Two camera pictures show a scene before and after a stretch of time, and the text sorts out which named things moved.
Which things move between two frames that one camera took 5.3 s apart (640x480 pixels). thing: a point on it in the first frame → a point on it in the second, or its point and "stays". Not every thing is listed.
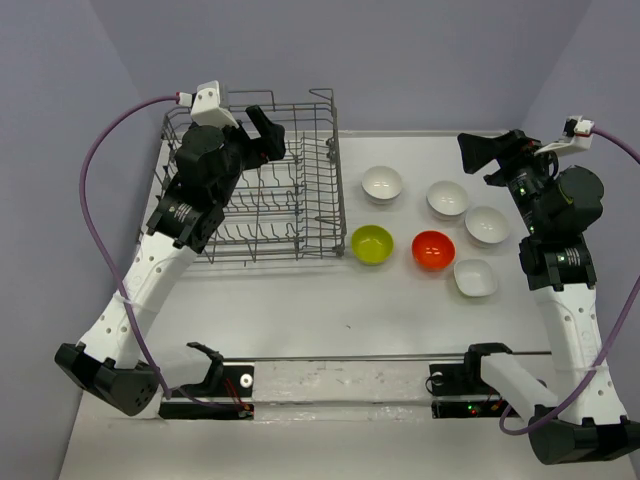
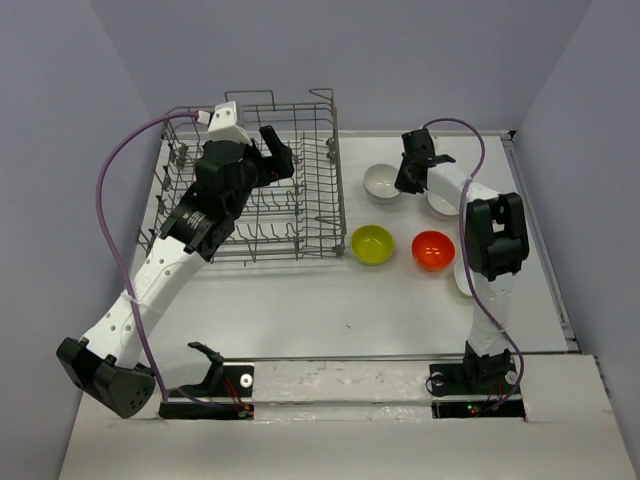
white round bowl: [447, 199] stays
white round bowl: [381, 184] stays
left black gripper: [271, 144] → [279, 165]
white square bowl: [475, 277] stays
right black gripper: [512, 151] → [402, 183]
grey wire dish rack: [288, 208] stays
